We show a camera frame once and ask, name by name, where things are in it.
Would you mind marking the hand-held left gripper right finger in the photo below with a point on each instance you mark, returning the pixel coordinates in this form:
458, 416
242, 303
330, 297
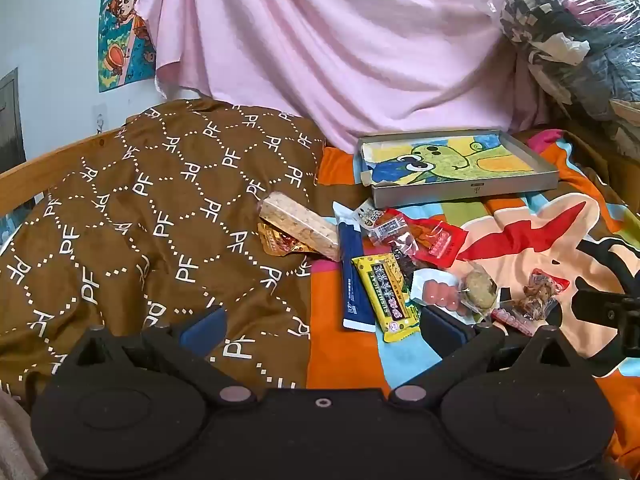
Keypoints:
442, 332

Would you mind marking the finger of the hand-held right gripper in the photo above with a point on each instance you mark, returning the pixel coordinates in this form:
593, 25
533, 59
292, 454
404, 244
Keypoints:
600, 307

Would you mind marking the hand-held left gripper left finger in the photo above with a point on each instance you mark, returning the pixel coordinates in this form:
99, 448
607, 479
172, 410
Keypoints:
202, 332

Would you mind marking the pink sausage packet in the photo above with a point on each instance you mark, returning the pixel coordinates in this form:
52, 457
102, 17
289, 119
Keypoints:
440, 292

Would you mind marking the clear cookie packet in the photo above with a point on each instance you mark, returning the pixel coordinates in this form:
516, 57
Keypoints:
480, 287

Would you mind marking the dried meat snack packet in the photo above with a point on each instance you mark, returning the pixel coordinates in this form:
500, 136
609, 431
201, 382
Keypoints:
537, 295

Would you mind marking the yellow snack bar packet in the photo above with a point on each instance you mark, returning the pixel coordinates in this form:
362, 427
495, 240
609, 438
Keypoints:
385, 295

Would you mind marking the blue and white snack packet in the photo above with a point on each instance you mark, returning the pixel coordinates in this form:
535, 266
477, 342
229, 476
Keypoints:
355, 280

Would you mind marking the gold snack packet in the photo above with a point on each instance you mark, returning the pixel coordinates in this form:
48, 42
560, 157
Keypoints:
280, 245

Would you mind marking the puffed rice cracker bar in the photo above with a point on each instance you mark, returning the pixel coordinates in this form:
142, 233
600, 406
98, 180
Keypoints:
300, 225

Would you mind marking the grey box with cartoon drawing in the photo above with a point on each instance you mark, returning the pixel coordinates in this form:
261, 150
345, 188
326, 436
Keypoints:
450, 160

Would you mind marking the colourful printed blanket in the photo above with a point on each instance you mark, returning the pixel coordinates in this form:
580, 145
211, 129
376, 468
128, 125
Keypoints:
525, 240

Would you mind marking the brown patterned blanket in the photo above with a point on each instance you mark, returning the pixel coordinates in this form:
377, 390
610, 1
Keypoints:
150, 240

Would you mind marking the beige fleece cloth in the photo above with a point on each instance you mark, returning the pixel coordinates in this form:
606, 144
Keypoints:
17, 435

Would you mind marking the plastic wrapped quilt bundle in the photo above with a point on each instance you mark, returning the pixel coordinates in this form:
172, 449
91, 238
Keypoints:
575, 20

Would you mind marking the wooden bed frame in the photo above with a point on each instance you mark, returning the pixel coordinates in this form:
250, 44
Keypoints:
50, 162

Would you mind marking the white wall socket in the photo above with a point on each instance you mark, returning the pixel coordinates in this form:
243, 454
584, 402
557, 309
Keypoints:
100, 117

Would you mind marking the dark wall frame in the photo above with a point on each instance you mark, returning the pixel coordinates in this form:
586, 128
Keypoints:
11, 120

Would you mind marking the cartoon wall poster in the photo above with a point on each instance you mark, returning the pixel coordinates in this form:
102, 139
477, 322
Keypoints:
122, 35

